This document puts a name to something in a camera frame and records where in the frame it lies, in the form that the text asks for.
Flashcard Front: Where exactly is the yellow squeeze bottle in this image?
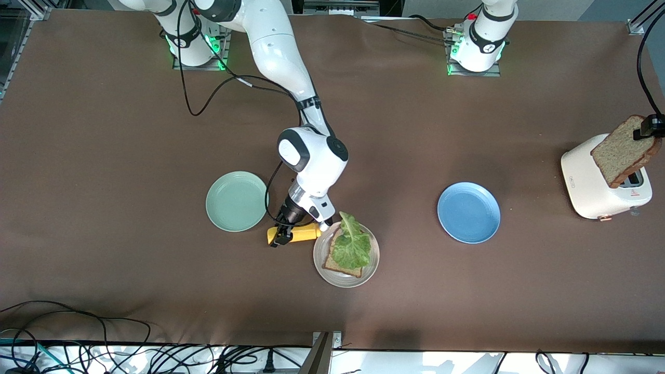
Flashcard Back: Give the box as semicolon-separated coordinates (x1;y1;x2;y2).
267;223;322;246

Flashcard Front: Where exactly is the brown bread slice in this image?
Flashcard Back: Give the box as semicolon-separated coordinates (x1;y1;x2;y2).
323;229;364;278
591;115;663;189

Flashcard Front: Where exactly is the green lettuce leaf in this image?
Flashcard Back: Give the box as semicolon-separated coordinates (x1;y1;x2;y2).
331;211;372;271

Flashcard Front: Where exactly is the mint green plate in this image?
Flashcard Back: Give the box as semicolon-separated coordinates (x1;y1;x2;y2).
206;171;270;232

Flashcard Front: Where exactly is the beige plate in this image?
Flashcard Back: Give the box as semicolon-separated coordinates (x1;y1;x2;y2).
313;221;380;288

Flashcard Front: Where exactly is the blue plate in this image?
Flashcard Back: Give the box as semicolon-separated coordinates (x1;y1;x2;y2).
437;182;501;244

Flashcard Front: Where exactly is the white toaster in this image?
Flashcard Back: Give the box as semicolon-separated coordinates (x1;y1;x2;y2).
561;133;653;222

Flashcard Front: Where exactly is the black metal rack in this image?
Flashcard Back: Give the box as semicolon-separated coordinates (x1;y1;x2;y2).
291;0;403;19

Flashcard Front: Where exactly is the aluminium profile post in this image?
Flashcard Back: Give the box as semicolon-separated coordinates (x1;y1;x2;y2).
304;331;342;374

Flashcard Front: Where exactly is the black floor cable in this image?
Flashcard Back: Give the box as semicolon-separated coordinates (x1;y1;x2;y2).
148;344;260;374
535;352;590;374
0;300;152;360

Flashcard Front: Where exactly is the braided black cable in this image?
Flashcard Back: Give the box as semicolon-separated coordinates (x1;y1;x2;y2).
364;15;455;45

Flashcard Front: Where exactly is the teal floor cable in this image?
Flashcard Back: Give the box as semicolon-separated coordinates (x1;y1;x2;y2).
0;338;55;372

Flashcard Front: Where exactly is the aluminium frame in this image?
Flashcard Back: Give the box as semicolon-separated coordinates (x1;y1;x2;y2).
0;0;52;99

